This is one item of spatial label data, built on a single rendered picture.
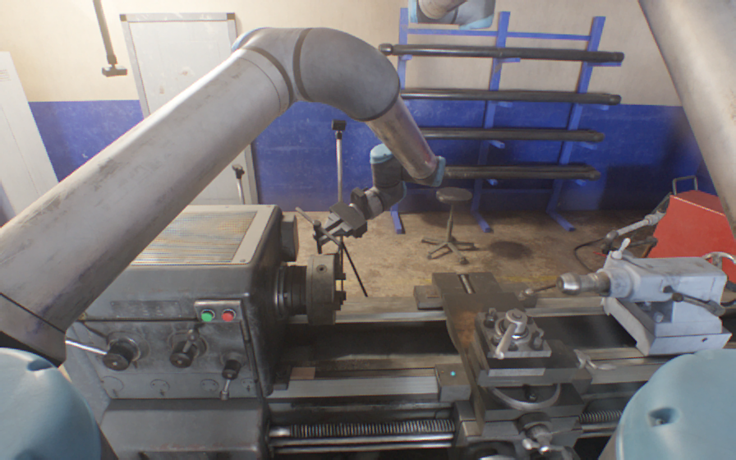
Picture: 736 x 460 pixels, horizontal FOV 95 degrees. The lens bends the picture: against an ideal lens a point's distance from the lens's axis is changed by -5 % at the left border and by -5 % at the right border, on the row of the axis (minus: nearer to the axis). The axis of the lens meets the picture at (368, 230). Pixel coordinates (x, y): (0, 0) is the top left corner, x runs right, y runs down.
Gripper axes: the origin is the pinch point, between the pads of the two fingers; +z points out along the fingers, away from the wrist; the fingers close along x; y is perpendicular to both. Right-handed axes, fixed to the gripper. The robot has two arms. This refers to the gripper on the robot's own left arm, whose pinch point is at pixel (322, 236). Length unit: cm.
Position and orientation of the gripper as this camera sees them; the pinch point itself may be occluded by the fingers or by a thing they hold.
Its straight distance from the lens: 110.9
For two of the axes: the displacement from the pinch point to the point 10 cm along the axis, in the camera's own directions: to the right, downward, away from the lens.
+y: 0.0, 6.6, 7.5
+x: -6.7, -5.5, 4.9
